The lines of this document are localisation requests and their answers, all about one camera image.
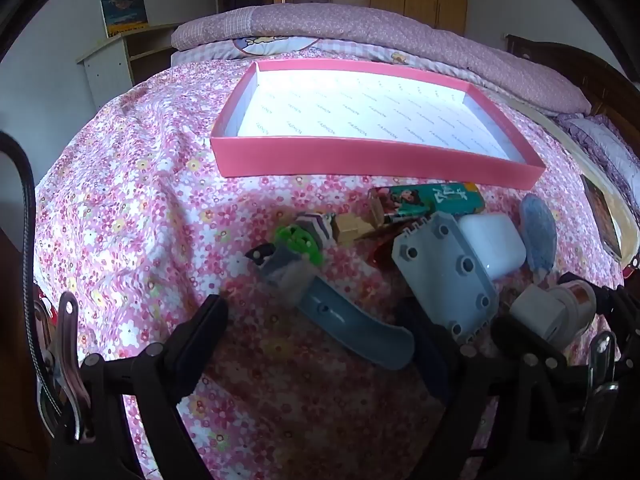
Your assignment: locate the blue and yellow painting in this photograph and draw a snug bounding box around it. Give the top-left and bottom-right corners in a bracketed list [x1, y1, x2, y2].
[100, 0, 150, 38]

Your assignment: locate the white earbuds case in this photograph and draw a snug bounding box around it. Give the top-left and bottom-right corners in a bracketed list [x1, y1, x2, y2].
[457, 213, 527, 281]

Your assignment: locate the grey felt pad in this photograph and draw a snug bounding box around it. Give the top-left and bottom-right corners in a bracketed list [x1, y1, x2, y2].
[519, 194, 558, 283]

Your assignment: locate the pink floral bedsheet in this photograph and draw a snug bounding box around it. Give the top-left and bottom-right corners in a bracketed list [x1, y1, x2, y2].
[32, 50, 626, 480]

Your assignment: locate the pink cardboard box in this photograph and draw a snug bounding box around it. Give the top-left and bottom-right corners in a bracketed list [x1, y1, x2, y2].
[209, 58, 546, 191]

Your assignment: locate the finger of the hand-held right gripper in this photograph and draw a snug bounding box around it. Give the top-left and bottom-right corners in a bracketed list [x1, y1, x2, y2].
[491, 316, 568, 368]
[559, 271, 640, 321]

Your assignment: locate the small wooden block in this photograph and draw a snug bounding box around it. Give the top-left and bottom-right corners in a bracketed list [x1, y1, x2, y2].
[331, 212, 373, 246]

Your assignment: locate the metal spring clip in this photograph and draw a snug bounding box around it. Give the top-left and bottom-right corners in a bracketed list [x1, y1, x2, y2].
[580, 331, 621, 461]
[37, 291, 93, 443]

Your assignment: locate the dark cover book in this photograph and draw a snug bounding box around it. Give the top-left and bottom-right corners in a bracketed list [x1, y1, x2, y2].
[580, 174, 623, 261]

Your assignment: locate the green cartoon print box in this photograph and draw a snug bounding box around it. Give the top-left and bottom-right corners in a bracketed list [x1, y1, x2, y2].
[367, 182, 486, 228]

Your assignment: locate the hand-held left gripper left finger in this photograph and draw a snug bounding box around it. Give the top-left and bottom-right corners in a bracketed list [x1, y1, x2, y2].
[75, 294, 229, 480]

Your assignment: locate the red candy wrapper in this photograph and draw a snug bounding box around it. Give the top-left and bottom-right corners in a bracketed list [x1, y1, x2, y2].
[366, 217, 426, 266]

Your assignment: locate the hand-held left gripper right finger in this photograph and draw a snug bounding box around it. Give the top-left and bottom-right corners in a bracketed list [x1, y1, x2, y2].
[396, 299, 506, 480]

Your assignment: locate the purple folded quilt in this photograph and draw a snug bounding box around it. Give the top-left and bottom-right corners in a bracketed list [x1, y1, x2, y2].
[171, 2, 592, 116]

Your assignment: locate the checkered cartoon blanket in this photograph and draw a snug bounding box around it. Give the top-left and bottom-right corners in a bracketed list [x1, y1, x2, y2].
[171, 35, 501, 81]

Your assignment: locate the grey studded building plate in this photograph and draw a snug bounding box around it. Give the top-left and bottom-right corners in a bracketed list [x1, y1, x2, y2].
[391, 211, 499, 345]

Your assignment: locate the purple frilled pillow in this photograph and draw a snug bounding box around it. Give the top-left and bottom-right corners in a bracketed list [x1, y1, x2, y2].
[555, 112, 640, 211]

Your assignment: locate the light wooden shelf desk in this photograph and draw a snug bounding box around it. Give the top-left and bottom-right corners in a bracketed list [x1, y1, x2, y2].
[76, 22, 181, 111]

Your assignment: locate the beige patterned bed mat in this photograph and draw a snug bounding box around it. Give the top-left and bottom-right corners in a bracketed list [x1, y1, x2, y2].
[510, 95, 640, 266]

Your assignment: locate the white cylindrical gadget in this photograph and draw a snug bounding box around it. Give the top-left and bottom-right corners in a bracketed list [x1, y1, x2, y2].
[509, 280, 598, 350]

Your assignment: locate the red patterned cloth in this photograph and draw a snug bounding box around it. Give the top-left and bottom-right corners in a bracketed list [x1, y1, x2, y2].
[32, 282, 66, 331]

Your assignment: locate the black cable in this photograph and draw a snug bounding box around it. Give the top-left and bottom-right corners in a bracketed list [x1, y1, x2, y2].
[0, 130, 61, 441]

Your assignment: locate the green-faced toy figure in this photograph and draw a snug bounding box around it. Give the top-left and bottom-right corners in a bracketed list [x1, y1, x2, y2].
[244, 212, 337, 306]

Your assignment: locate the dark wooden headboard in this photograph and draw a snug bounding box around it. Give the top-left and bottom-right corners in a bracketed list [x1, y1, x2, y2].
[506, 34, 640, 131]

